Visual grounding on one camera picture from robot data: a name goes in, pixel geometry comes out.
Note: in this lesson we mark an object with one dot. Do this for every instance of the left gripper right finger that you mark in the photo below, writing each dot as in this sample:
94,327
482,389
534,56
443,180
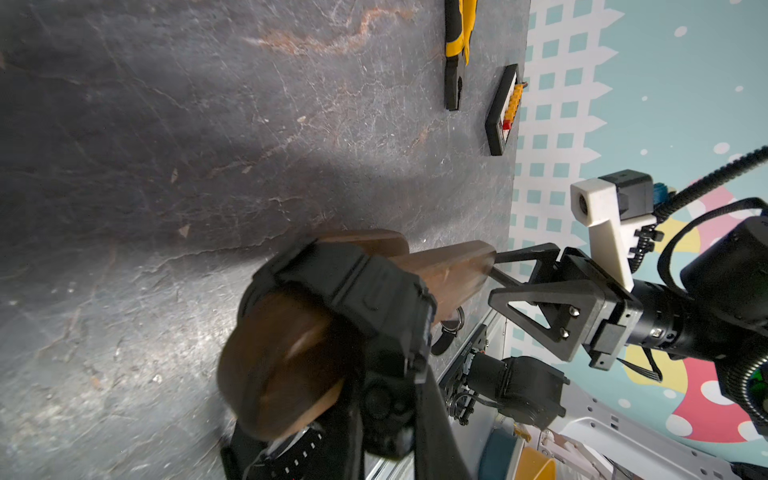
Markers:
436,454

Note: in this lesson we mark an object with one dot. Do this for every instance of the wooden watch stand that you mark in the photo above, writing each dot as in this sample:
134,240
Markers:
287,359

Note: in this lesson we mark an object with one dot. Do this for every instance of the black connector board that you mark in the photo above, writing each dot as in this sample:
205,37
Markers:
504,109

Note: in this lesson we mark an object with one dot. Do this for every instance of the black band watch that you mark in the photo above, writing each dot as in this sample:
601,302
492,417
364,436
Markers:
450,329

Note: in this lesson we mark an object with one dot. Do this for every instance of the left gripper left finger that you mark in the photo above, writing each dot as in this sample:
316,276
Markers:
342,455

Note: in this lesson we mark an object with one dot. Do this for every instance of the yellow black pliers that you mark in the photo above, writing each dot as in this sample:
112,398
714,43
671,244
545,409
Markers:
460,20

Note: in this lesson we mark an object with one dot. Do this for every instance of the chunky black sport watch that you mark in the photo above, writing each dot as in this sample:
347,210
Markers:
393,309

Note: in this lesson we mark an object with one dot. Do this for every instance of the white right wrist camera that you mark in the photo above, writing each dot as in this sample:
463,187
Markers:
614,208

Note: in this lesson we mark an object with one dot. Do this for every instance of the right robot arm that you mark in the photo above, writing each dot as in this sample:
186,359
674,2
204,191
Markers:
699,294

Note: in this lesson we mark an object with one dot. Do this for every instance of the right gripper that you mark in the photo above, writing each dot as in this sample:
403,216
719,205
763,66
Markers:
586,309

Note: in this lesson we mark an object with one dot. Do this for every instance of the black round-face watch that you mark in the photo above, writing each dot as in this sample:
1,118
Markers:
245,457

